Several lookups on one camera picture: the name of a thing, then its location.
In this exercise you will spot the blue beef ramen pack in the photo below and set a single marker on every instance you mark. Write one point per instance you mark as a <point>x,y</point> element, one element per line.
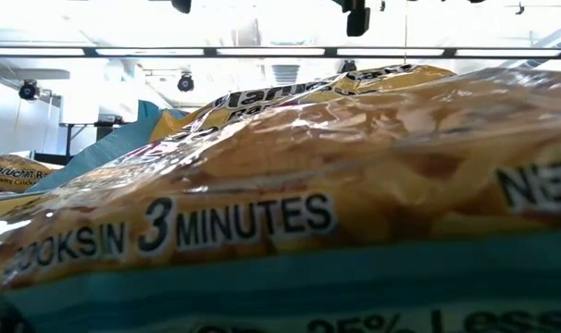
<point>308,185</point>

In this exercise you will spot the black background desk frame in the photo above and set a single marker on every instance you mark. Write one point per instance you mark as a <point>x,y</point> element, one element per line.
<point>104,131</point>

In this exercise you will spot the black ceiling spot camera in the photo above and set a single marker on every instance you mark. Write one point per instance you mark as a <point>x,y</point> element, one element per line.
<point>185,83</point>
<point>347,67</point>
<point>29,90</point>

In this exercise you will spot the black background cabinet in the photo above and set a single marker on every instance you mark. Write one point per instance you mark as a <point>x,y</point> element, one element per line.
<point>49,159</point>

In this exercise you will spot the silver ceiling ventilation duct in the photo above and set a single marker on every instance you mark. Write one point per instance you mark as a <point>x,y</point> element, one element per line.
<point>285,74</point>

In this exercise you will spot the yellow creamy chicken ramen pack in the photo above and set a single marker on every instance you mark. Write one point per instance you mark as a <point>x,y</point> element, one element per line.
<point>12,173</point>

